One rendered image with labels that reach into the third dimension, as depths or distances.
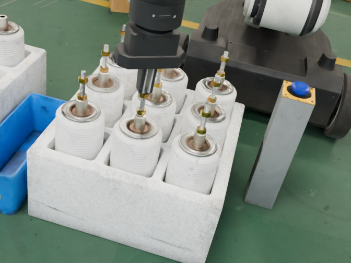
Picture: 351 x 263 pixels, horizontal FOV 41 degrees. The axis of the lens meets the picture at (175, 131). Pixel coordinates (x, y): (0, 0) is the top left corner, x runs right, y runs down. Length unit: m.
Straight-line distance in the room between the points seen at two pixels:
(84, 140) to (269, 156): 0.42
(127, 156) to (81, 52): 0.83
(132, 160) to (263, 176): 0.36
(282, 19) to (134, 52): 0.52
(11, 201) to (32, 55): 0.41
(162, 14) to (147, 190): 0.33
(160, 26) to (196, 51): 0.63
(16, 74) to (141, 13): 0.50
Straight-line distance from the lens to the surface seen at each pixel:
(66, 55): 1.64
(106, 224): 0.98
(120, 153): 0.89
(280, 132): 1.04
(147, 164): 0.90
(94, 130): 0.90
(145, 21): 0.74
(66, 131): 0.90
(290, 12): 1.18
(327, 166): 1.39
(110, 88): 0.99
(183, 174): 0.87
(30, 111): 1.22
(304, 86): 1.01
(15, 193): 1.02
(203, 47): 1.37
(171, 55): 0.80
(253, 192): 1.14
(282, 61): 1.43
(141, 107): 0.86
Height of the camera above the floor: 0.78
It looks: 36 degrees down
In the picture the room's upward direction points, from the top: 12 degrees clockwise
